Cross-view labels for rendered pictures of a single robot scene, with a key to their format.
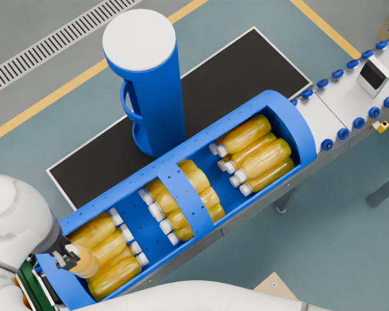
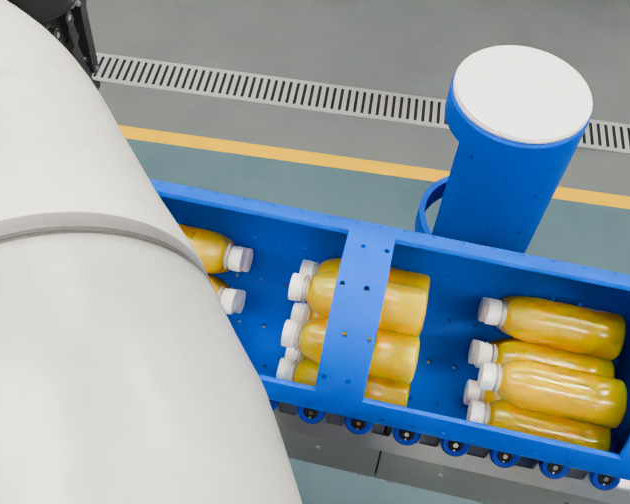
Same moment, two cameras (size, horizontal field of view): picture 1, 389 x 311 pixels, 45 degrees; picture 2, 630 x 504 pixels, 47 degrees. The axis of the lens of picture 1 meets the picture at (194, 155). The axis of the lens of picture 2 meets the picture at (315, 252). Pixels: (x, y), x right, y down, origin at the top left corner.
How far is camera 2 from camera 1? 0.54 m
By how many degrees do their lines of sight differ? 23
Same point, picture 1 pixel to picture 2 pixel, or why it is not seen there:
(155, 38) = (547, 107)
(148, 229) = (271, 338)
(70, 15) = not seen: hidden behind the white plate
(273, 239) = not seen: outside the picture
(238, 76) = not seen: outside the picture
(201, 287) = (27, 22)
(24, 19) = (409, 60)
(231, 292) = (63, 72)
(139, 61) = (493, 115)
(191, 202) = (358, 313)
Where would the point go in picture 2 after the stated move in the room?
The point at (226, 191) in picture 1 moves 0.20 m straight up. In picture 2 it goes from (444, 399) to (472, 340)
